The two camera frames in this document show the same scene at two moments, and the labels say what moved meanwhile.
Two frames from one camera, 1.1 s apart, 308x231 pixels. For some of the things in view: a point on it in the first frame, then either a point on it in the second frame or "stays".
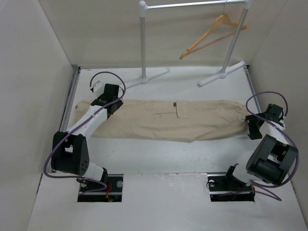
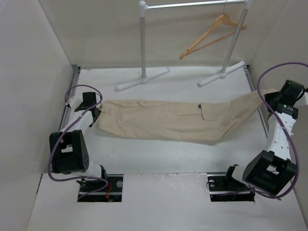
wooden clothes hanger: x=224 y=19 stays
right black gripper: x=253 y=134 -> x=268 y=96
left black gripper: x=118 y=105 -> x=99 y=113
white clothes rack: x=143 y=7 stays
